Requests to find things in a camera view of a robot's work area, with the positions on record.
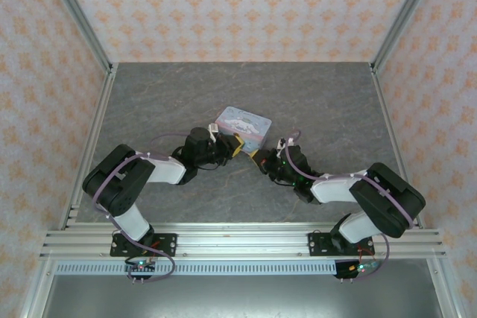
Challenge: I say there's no aluminium mounting rail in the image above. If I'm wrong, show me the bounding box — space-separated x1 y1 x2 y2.
39 222 447 260

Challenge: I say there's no grey metal lower panel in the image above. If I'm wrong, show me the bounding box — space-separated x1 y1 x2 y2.
37 273 444 318

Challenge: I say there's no slotted grey cable duct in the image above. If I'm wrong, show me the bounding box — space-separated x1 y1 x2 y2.
54 261 435 276

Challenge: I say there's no pastel cartoon print tin box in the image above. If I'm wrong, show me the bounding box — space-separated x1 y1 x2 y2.
215 106 273 153

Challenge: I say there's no aluminium frame post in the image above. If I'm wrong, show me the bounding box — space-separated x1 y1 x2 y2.
40 0 115 74
371 0 443 74

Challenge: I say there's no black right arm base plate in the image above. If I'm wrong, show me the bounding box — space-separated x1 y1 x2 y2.
308 232 374 258

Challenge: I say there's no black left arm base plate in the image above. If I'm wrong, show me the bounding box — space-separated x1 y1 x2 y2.
110 232 178 258

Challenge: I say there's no aluminium table side rail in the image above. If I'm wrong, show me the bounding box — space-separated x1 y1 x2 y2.
58 64 119 230
369 64 426 230

